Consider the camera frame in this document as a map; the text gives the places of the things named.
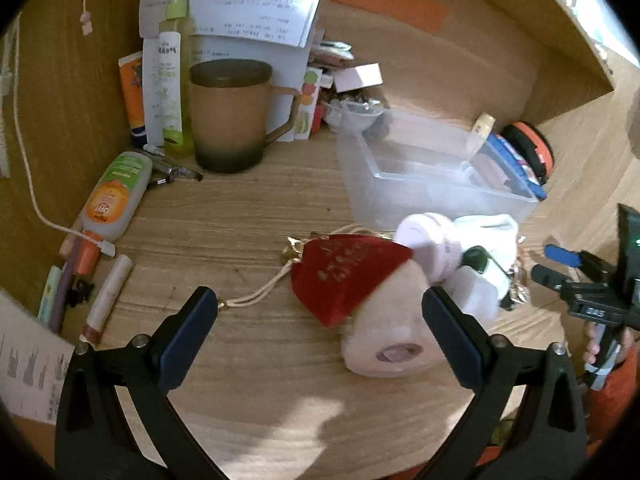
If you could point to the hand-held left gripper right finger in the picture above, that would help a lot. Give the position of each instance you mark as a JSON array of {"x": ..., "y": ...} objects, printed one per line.
[{"x": 450, "y": 331}]

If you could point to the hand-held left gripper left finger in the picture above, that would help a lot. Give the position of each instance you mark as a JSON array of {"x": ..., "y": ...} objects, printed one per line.
[{"x": 192, "y": 331}]

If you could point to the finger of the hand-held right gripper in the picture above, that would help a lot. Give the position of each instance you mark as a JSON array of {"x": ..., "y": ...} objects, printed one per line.
[
  {"x": 550, "y": 277},
  {"x": 562, "y": 255}
]

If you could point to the gold trinket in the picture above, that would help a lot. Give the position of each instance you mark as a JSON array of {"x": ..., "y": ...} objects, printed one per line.
[{"x": 517, "y": 280}]

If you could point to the white cloth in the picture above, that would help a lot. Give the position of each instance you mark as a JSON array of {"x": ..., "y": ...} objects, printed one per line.
[{"x": 492, "y": 235}]

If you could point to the white round jar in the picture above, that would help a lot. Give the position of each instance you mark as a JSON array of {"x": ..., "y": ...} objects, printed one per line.
[{"x": 430, "y": 245}]

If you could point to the clear plastic storage box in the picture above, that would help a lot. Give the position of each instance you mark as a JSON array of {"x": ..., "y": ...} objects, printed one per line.
[{"x": 360, "y": 185}]

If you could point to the person's right forearm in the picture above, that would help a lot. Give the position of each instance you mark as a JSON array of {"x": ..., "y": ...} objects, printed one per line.
[{"x": 612, "y": 410}]

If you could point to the wooden desktop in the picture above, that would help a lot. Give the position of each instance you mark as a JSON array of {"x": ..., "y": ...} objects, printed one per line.
[{"x": 250, "y": 220}]

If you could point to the person's right hand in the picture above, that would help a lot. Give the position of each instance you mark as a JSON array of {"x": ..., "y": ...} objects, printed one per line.
[{"x": 594, "y": 346}]

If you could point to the white pink stick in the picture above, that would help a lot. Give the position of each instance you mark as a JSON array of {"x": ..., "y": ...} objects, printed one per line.
[{"x": 107, "y": 305}]

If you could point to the blue pencil case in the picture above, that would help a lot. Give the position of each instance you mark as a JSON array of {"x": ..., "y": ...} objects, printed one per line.
[{"x": 515, "y": 165}]

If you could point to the orange black round case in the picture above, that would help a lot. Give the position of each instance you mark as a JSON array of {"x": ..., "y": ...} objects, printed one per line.
[{"x": 537, "y": 147}]

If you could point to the black clip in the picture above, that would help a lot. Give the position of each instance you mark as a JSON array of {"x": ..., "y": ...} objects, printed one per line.
[{"x": 80, "y": 291}]

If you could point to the purple pen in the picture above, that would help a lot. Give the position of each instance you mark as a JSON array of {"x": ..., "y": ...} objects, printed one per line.
[{"x": 65, "y": 290}]

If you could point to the small cream bottle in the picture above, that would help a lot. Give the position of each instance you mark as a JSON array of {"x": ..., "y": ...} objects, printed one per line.
[{"x": 479, "y": 135}]

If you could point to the green white pen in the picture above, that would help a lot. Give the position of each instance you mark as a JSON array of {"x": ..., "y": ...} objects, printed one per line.
[{"x": 49, "y": 295}]

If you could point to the orange green lotion bottle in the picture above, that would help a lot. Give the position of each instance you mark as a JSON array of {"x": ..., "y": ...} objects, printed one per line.
[{"x": 117, "y": 195}]

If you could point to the metal nail clipper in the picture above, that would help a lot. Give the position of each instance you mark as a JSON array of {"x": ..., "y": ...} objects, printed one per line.
[{"x": 172, "y": 170}]

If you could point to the printed paper sheet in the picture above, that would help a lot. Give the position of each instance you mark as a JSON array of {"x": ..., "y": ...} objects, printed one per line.
[{"x": 30, "y": 360}]

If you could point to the brown ceramic mug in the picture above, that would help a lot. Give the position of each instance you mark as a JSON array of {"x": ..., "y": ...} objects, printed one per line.
[{"x": 230, "y": 120}]

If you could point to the orange tube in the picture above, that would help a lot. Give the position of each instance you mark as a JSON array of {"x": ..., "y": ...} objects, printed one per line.
[{"x": 132, "y": 95}]

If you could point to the green white tube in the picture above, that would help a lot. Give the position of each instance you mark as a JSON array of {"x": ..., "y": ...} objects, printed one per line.
[{"x": 181, "y": 85}]

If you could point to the fruit printed box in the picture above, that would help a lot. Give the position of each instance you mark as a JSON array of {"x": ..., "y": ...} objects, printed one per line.
[{"x": 307, "y": 105}]

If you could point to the small white box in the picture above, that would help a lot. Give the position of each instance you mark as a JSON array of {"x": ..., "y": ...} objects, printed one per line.
[{"x": 357, "y": 77}]

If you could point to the pile of snack packets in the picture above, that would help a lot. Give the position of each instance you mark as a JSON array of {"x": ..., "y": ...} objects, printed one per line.
[{"x": 332, "y": 52}]

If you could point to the orange sticky note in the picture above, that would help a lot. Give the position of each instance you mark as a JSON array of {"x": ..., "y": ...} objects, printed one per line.
[{"x": 390, "y": 2}]

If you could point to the white handwritten receipt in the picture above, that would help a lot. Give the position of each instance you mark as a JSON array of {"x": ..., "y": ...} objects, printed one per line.
[{"x": 250, "y": 10}]

